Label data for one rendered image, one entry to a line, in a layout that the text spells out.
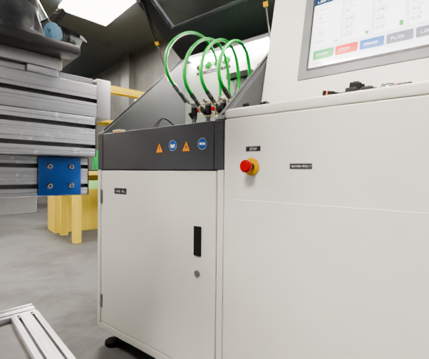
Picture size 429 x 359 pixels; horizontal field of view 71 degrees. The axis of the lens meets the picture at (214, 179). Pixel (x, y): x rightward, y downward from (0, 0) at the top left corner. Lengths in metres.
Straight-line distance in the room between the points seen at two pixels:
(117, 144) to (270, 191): 0.73
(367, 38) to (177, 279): 1.02
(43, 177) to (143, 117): 0.92
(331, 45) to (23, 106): 0.93
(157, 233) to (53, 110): 0.63
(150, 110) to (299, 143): 0.98
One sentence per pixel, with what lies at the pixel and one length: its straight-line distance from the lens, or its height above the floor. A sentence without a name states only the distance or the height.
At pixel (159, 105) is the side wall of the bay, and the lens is 1.69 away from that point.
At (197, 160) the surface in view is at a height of 0.82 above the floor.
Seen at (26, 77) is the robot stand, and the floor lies 0.96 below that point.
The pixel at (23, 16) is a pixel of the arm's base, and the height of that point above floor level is 1.08.
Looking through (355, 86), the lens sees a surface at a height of 1.02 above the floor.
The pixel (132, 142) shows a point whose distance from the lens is 1.28.
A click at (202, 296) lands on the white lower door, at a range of 1.08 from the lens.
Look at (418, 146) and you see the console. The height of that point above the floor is 0.84.
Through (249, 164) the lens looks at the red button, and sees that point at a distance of 0.86.
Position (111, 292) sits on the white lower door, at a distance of 1.48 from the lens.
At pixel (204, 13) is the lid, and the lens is 1.71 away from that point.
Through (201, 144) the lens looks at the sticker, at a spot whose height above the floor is 0.88.
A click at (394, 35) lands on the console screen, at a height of 1.20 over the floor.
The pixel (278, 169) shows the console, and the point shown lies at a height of 0.79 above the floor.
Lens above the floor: 0.78
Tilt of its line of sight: 1 degrees down
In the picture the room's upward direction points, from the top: 1 degrees clockwise
